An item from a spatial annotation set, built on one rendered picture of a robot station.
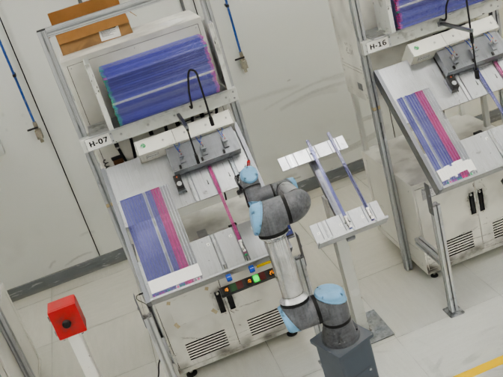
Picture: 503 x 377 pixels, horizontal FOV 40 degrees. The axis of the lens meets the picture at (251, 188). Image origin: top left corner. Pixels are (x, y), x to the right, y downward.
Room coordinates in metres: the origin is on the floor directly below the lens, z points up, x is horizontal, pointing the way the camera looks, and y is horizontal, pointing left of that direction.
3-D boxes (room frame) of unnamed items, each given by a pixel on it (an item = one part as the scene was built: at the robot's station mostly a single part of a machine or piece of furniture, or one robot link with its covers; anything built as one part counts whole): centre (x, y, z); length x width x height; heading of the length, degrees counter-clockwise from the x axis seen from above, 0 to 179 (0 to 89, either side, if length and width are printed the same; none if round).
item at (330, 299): (2.27, -0.17, 0.72); 0.13 x 0.12 x 0.14; 94
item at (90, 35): (3.51, 0.42, 1.82); 0.68 x 0.30 x 0.20; 99
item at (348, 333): (2.27, -0.17, 0.60); 0.15 x 0.15 x 0.10
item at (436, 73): (3.39, -1.13, 0.65); 1.01 x 0.73 x 1.29; 9
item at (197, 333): (3.35, 0.34, 0.31); 0.70 x 0.65 x 0.62; 99
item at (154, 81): (3.24, 0.26, 1.52); 0.51 x 0.13 x 0.27; 99
